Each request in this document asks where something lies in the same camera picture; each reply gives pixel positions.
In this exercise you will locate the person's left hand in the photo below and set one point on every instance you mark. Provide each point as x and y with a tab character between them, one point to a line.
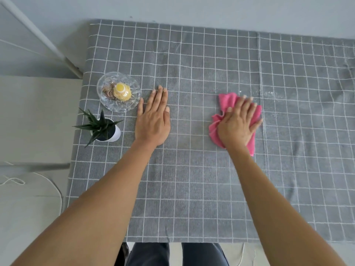
151	124

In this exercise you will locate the person's right hand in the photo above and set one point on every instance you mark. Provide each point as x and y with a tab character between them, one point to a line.
235	128

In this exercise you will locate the person's right thumb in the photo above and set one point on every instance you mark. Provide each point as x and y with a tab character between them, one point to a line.
227	113

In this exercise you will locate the person's left thumb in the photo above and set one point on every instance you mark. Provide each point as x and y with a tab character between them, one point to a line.
167	116

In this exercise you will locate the person's right little finger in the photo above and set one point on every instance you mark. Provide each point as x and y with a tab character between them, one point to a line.
256	125

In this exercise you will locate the person's right middle finger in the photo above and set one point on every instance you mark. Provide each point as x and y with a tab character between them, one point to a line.
246	106

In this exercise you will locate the person's left little finger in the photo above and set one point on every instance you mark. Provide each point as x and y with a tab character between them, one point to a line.
140	108

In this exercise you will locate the person's left middle finger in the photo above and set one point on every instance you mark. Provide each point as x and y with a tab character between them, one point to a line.
158	96

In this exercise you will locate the pink cleaning cloth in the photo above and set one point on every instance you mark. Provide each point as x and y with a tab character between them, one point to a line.
222	103

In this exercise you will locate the person's right forearm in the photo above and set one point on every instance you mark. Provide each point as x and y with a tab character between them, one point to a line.
277	213

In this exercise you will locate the person's left forearm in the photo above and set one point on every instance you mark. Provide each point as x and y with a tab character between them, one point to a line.
97	207

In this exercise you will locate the clear glass bowl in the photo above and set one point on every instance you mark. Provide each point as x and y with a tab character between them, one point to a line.
130	103

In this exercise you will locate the yellow cupcake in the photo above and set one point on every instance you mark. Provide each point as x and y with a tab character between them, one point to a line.
122	91

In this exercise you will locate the white powder spill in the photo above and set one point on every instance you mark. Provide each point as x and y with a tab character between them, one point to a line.
270	94

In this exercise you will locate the brown striped shells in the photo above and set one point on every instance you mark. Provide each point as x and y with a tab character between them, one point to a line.
108	92

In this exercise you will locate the green succulent in white pot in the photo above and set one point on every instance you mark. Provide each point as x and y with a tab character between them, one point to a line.
104	130

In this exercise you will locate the grey checked tablecloth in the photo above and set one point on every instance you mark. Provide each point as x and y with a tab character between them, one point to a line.
210	174

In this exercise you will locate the black shoe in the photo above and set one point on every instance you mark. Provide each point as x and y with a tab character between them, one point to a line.
122	254

